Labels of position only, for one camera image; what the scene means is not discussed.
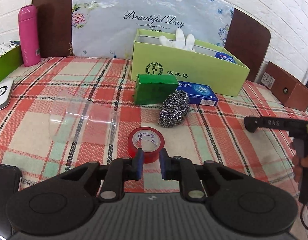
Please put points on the clear plastic cup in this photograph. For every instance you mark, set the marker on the clear plastic cup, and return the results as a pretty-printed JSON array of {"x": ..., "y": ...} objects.
[{"x": 75, "y": 119}]

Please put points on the light green open box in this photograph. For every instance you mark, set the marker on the light green open box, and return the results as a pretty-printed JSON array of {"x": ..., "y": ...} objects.
[{"x": 150, "y": 57}]

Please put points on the blue flat medicine box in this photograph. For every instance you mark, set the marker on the blue flat medicine box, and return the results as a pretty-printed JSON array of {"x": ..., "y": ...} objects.
[{"x": 198, "y": 94}]

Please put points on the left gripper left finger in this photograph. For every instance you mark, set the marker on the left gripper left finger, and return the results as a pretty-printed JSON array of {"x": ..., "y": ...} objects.
[{"x": 115, "y": 174}]

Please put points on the floral plastic bag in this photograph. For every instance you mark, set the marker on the floral plastic bag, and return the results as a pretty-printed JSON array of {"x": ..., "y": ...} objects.
[{"x": 108, "y": 27}]

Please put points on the black smartphone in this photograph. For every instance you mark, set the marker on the black smartphone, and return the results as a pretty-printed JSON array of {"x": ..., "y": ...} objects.
[{"x": 10, "y": 180}]

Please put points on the red tape roll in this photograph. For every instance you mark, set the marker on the red tape roll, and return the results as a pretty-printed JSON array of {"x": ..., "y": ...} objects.
[{"x": 149, "y": 140}]

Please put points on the blue mentos box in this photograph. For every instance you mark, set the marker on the blue mentos box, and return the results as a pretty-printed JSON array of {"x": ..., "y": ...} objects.
[{"x": 226, "y": 57}]

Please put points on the white round charger device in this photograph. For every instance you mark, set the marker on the white round charger device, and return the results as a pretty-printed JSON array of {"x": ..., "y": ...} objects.
[{"x": 6, "y": 89}]

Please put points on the dark green small box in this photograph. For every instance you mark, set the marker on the dark green small box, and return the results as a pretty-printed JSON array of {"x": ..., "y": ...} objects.
[{"x": 153, "y": 89}]

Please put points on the steel wool scrubber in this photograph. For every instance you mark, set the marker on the steel wool scrubber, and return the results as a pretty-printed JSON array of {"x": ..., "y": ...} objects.
[{"x": 174, "y": 109}]

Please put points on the plaid bed sheet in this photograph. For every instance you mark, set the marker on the plaid bed sheet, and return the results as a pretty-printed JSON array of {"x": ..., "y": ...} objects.
[{"x": 208, "y": 133}]

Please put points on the brown cardboard shoe box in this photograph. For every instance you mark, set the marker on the brown cardboard shoe box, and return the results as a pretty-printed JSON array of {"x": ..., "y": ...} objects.
[{"x": 285, "y": 87}]

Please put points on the pink thermos bottle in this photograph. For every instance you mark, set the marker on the pink thermos bottle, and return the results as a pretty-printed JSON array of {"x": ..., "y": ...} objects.
[{"x": 28, "y": 35}]

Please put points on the brown wooden headboard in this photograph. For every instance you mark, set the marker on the brown wooden headboard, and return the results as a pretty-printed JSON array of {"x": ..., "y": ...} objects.
[{"x": 247, "y": 38}]

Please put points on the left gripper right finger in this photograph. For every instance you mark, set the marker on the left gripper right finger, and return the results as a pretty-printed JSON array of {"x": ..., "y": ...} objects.
[{"x": 186, "y": 173}]

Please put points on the dark green tray box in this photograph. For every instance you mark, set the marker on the dark green tray box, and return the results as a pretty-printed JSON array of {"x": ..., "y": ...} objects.
[{"x": 10, "y": 61}]

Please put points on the white pink glove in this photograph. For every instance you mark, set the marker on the white pink glove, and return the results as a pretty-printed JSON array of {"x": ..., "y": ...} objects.
[{"x": 180, "y": 42}]

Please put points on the person right hand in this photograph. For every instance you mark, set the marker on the person right hand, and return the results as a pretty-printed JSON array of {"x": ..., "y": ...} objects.
[{"x": 298, "y": 162}]

